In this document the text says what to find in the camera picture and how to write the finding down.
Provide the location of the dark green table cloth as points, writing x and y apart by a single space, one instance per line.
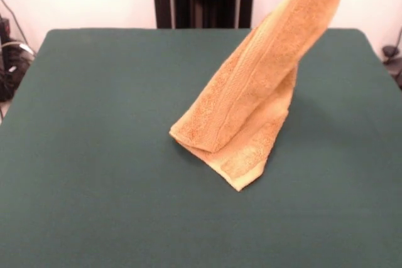
94 155

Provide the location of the black floor device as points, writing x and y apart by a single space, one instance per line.
392 57

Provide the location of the orange terry towel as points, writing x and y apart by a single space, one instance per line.
251 92

